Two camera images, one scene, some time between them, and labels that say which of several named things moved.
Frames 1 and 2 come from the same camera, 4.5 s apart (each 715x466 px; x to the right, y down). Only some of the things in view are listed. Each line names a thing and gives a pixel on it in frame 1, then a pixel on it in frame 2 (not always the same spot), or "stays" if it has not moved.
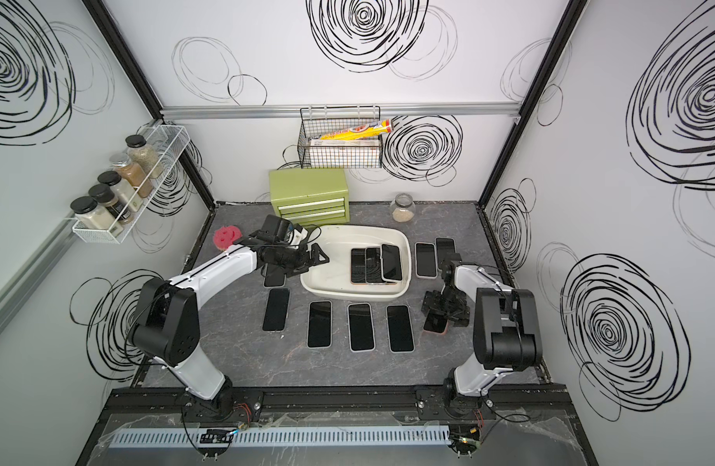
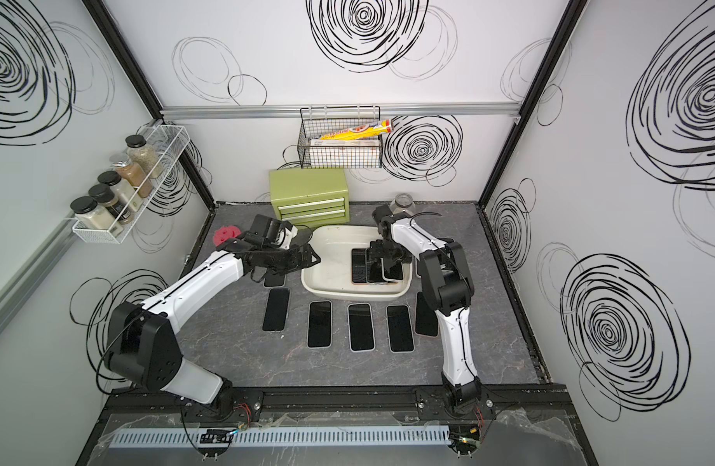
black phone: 360,329 stays
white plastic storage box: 332,280 stays
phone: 277,311 stays
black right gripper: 460,315 → 377,250
